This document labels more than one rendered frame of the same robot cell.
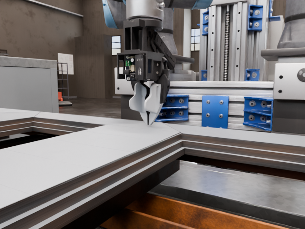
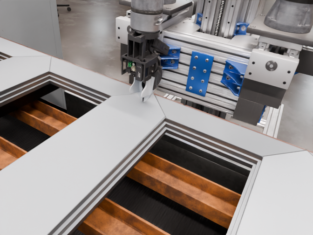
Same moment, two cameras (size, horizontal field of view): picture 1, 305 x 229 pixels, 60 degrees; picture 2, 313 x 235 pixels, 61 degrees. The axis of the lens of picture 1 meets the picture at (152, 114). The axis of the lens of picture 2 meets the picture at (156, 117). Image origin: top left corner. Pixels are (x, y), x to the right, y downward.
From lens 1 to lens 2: 0.33 m
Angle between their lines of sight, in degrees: 28
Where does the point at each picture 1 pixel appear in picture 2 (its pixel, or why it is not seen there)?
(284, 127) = (248, 96)
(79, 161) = (101, 161)
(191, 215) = (166, 166)
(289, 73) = (260, 62)
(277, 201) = not seen: hidden behind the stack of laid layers
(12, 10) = not seen: outside the picture
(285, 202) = not seen: hidden behind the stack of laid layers
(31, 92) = (31, 13)
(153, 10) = (153, 27)
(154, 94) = (149, 84)
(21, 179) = (73, 181)
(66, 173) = (96, 175)
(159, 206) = (147, 157)
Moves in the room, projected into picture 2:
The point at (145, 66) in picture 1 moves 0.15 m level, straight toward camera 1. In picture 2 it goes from (143, 73) to (143, 107)
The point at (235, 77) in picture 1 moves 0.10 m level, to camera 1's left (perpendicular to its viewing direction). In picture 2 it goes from (225, 32) to (200, 30)
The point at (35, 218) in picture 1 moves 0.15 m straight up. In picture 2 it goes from (86, 206) to (80, 146)
